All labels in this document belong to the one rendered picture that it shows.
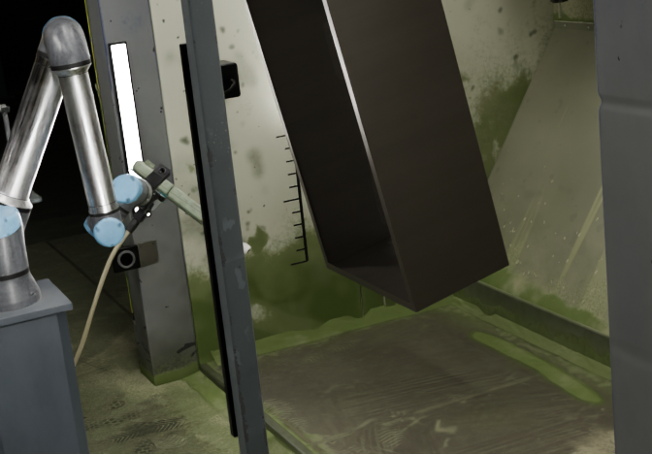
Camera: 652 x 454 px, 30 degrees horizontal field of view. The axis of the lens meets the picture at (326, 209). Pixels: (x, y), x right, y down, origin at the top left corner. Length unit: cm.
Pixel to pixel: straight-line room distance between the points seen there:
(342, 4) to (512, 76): 176
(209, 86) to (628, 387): 98
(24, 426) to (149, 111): 129
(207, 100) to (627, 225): 90
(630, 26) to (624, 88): 9
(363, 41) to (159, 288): 148
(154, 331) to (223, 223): 215
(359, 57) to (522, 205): 155
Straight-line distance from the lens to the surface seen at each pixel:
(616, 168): 184
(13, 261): 358
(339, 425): 397
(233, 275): 245
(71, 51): 353
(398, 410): 404
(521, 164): 490
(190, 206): 403
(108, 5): 430
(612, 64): 181
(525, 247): 469
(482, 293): 482
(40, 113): 369
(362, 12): 342
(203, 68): 236
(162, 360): 458
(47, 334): 358
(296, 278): 470
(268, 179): 457
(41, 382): 362
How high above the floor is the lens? 168
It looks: 14 degrees down
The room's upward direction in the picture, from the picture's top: 6 degrees counter-clockwise
